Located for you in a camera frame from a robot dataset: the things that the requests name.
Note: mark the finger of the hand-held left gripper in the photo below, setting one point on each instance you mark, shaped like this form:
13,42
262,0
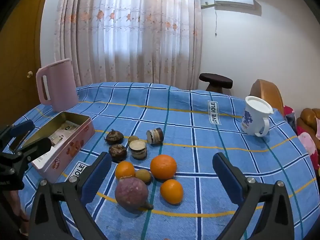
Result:
37,146
21,127

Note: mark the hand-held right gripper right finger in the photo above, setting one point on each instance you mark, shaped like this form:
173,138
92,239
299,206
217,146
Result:
226,178

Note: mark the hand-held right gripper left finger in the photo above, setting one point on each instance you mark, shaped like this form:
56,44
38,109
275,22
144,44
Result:
96,178

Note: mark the small orange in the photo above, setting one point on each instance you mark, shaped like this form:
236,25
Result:
124,170
172,191

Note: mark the pink metal tin box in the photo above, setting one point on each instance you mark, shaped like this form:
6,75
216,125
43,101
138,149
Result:
72,147

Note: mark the purple passion fruit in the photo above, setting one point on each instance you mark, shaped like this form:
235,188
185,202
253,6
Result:
131,193

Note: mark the cut taro piece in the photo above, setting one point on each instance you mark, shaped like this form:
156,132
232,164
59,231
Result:
155,136
138,150

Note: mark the large orange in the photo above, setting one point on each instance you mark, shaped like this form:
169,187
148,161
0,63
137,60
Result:
163,167

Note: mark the person's left forearm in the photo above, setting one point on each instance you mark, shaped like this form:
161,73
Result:
12,212

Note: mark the printed paper sheets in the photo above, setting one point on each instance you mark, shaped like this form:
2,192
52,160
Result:
61,132

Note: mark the dark water chestnut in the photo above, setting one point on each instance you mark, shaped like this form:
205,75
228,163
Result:
117,153
114,137

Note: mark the brown longan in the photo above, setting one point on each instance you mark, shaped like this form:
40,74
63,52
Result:
143,175
133,139

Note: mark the brass door knob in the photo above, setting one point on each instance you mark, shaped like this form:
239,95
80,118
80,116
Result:
30,74

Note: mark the blue checkered tablecloth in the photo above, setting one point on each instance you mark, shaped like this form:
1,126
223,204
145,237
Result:
195,135

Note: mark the pink plastic pitcher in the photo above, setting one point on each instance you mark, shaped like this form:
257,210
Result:
60,85

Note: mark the white lidded mug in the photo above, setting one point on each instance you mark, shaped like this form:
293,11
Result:
252,117

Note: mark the cut taro piece lying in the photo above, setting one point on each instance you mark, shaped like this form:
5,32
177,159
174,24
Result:
155,136

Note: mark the brown wooden door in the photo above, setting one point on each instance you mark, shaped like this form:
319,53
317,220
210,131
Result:
20,55

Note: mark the pink floral cloth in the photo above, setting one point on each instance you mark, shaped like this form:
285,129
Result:
310,145

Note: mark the wooden chair back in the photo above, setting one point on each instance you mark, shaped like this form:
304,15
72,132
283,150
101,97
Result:
268,92

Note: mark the dark wooden stool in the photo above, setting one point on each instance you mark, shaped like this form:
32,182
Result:
215,80

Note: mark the brown leather sofa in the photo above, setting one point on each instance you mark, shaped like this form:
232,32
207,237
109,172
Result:
308,117

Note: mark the sheer floral curtain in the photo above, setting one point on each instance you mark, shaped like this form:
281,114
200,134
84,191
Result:
130,35

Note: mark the white air conditioner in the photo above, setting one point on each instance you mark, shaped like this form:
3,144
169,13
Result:
233,0

